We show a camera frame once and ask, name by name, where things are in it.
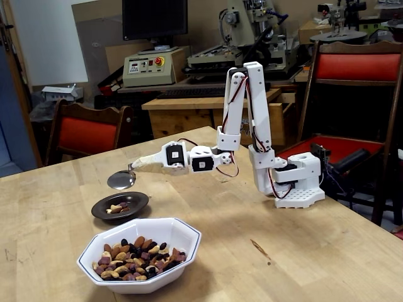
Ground beige control box red button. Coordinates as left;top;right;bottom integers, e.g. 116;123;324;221
122;47;186;88

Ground robot circuit board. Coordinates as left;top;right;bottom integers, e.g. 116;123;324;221
310;143;332;164

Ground small wooden chair red cushion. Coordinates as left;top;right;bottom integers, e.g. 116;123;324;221
43;99;135;166

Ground large wooden chair red cushion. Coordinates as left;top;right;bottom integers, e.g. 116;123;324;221
280;40;403;226

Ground white octagonal bowl blue rim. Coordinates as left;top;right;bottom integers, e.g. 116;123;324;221
77;217;202;295

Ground grey fibreboard panel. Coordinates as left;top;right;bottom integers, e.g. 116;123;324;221
71;2;125;86

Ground white model house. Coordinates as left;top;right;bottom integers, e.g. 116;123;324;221
41;83;84;103

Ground beige masking tape wrap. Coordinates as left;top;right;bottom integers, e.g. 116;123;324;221
130;152;164;173

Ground bent metal spoon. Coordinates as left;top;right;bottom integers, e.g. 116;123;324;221
106;163;137;191

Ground round table scroll saw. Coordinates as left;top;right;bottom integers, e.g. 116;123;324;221
310;3;369;43

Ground blue door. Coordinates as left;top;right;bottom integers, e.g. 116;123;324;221
0;47;37;177

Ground scooped nuts portion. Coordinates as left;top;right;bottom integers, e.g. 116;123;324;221
106;202;131;215

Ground brown cardboard box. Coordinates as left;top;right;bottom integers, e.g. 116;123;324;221
298;19;334;45

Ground dark brown saucer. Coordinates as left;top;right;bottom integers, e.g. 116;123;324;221
91;191;149;221

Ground black computer monitor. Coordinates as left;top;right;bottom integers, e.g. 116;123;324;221
122;0;189;51

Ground wooden workbench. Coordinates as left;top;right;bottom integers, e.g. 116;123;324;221
141;87;298;145

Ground mixed nuts and raisins pile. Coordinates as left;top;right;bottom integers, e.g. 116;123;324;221
91;235;188;282

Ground beige milling machine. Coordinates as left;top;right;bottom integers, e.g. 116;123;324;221
184;0;303;83

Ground black keyboard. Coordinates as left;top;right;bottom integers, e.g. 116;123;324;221
156;87;227;100

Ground black cylinder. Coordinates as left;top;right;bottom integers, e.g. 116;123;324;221
335;148;371;174

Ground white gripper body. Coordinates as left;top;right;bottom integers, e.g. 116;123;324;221
161;141;190;176

